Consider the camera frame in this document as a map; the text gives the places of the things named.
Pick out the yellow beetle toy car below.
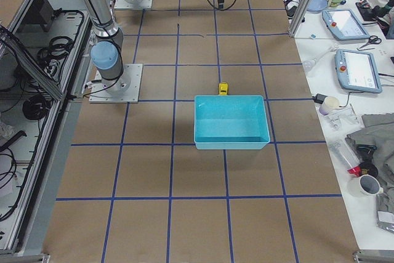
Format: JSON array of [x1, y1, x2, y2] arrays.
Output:
[[219, 82, 228, 95]]

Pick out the far teach pendant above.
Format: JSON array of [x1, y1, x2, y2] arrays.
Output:
[[321, 9, 370, 41]]

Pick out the teach pendant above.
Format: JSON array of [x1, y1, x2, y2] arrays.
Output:
[[321, 9, 370, 41], [334, 49, 382, 94]]

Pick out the teal plastic bin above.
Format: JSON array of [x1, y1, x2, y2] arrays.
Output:
[[194, 95, 270, 150]]

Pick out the near teach pendant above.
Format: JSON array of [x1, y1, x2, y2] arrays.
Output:
[[334, 49, 382, 94]]

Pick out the cream paper cup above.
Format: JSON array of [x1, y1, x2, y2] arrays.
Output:
[[318, 96, 340, 115]]

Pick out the grey cloth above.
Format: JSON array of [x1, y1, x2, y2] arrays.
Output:
[[345, 113, 393, 198]]

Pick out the white grey mug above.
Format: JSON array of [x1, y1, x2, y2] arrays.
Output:
[[347, 175, 384, 197]]

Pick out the black handled scissors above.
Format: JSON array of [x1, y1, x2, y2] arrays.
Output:
[[357, 35, 382, 51]]

